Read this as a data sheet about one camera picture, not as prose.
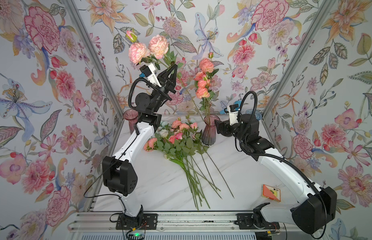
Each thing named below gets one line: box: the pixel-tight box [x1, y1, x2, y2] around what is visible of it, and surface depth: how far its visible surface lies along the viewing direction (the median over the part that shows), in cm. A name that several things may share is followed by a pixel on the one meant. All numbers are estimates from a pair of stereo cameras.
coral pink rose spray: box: [194, 67, 219, 116], surface depth 83 cm
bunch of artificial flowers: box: [143, 115, 235, 210], surface depth 97 cm
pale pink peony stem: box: [125, 29, 204, 121], surface depth 50 cm
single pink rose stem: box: [194, 58, 219, 116], surface depth 84 cm
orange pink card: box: [261, 184, 281, 202], surface depth 84 cm
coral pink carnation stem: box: [194, 51, 219, 102], surface depth 84 cm
